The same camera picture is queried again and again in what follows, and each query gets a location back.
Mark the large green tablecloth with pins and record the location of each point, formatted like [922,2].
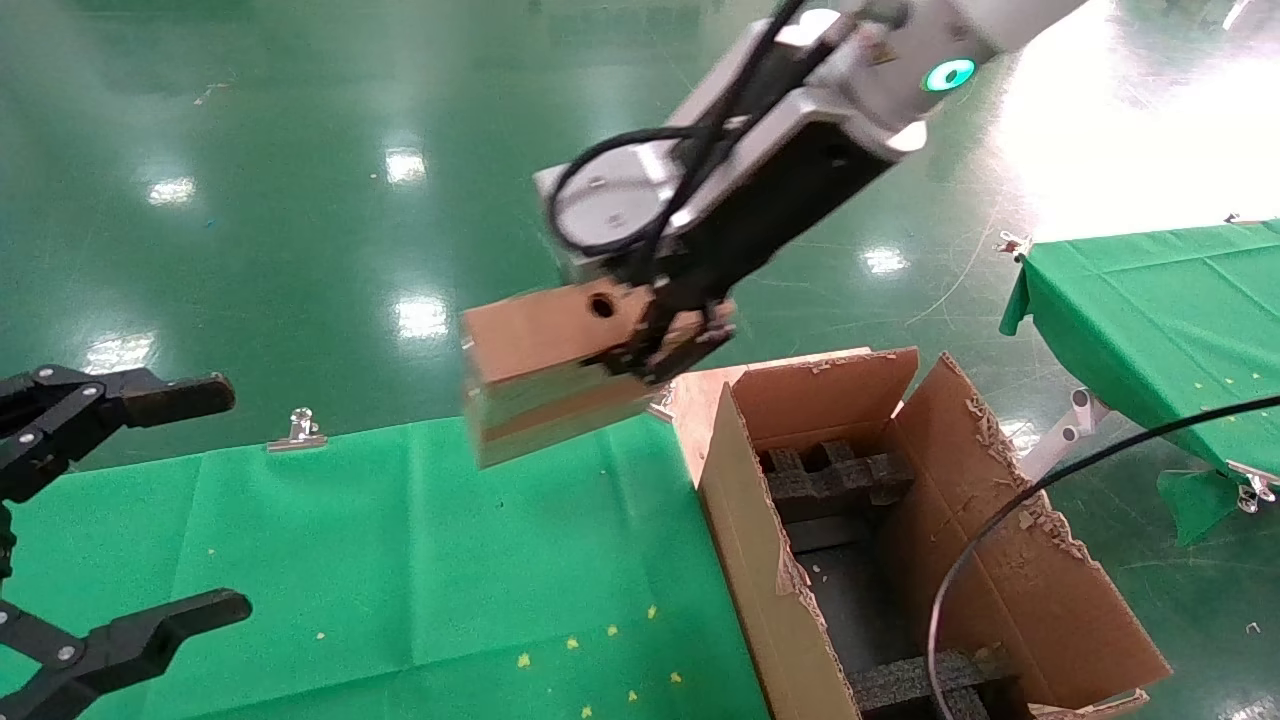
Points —
[350,540]

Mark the white table leg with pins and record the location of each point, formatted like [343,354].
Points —
[1065,435]

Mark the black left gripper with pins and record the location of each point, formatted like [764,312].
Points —
[5,545]

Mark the black foam carton base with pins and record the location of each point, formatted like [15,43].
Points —
[860,600]

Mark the green tablecloth with crumbs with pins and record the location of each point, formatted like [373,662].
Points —
[1170,320]

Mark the silver binder clip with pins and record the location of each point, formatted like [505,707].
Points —
[1255,490]
[297,433]
[1014,246]
[662,402]

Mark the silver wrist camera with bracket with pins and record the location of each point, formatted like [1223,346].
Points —
[610,200]

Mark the cross-shaped black foam insert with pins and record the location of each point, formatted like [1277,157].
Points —
[830,485]

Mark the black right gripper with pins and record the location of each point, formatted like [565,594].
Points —
[760,220]

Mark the small brown cardboard box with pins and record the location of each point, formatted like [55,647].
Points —
[530,380]

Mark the straight black foam insert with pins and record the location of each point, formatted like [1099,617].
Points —
[920,680]

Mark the large open cardboard carton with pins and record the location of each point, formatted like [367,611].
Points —
[1030,600]

